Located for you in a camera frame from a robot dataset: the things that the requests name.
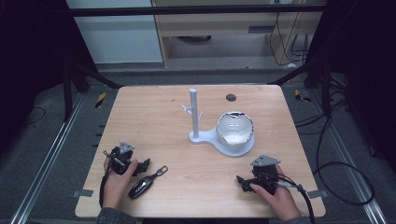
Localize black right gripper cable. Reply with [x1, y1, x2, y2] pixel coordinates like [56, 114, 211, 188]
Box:
[268, 173, 316, 224]

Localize grey tape strip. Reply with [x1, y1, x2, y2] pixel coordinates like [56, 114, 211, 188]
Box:
[71, 189, 94, 199]
[306, 189, 330, 200]

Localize hanging black cables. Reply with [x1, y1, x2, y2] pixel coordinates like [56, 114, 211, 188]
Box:
[268, 0, 314, 67]

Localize yellow black hazard tape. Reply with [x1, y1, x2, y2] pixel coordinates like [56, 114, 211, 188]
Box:
[293, 89, 313, 104]
[94, 91, 107, 109]

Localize person's left hand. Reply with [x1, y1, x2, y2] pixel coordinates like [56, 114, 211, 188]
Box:
[102, 158, 138, 210]

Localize person's right hand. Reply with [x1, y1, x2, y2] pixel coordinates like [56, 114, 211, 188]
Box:
[249, 164, 303, 223]

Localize white key stand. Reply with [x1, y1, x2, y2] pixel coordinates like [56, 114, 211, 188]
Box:
[180, 88, 256, 159]

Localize white cabinet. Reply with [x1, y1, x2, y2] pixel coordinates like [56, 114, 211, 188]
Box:
[65, 0, 164, 64]

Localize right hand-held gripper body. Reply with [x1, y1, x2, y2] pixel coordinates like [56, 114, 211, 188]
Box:
[249, 154, 282, 196]

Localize black car key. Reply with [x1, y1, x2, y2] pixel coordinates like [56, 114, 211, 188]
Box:
[128, 165, 169, 201]

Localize black metal stand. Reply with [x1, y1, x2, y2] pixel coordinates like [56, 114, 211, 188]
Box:
[267, 60, 347, 119]
[62, 59, 124, 122]

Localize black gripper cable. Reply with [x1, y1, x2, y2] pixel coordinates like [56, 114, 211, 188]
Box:
[268, 173, 316, 224]
[98, 150, 114, 208]

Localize light wooden desk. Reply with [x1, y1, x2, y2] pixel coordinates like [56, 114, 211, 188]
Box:
[150, 0, 328, 68]

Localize aluminium floor rail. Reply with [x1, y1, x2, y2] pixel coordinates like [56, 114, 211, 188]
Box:
[311, 90, 389, 224]
[8, 92, 86, 224]

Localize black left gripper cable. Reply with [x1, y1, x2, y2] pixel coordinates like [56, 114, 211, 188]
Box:
[98, 150, 114, 208]

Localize black horizontal frame bar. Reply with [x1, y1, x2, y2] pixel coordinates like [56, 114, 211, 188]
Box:
[66, 4, 328, 18]

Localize black floor cable loop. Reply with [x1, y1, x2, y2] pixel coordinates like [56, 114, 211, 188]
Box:
[312, 108, 375, 207]

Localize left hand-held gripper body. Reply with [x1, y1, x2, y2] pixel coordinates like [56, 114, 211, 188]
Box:
[108, 141, 138, 175]

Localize thin black floor cable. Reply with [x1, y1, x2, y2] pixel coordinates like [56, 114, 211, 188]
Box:
[22, 106, 47, 127]

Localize white bowl with dark rim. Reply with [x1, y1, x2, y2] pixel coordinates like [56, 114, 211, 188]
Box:
[216, 110, 255, 147]

